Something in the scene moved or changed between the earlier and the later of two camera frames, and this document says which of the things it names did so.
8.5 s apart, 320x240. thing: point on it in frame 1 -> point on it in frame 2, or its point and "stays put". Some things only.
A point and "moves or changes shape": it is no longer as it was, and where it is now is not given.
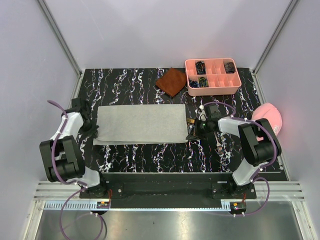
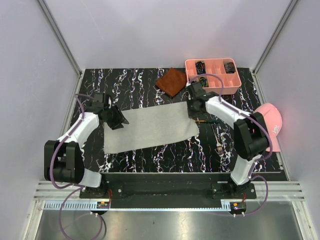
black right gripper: x=195 y=134 -> x=190 y=101
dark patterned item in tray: x=229 y=67 stays put
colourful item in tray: x=203 y=82 stays put
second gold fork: x=219 y=147 stays put
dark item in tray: x=200 y=67 stays put
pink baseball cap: x=270 y=112 stays put
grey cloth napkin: x=144 y=124 moves or changes shape
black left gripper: x=93 y=131 -> x=120 y=118
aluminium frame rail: x=267 y=190 stays put
